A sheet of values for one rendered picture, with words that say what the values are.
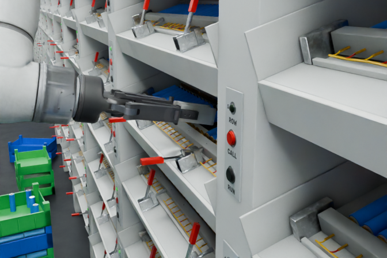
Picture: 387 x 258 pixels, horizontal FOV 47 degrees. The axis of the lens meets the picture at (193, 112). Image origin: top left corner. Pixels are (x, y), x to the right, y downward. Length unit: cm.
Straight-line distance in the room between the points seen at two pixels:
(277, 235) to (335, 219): 7
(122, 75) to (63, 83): 45
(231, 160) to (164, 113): 23
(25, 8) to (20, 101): 15
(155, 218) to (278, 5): 64
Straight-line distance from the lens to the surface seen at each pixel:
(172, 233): 91
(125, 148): 116
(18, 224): 156
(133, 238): 126
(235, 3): 48
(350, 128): 34
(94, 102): 69
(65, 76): 69
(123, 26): 110
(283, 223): 51
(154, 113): 70
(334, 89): 38
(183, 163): 71
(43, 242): 160
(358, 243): 46
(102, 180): 169
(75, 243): 245
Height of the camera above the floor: 119
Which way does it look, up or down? 14 degrees down
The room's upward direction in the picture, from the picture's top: straight up
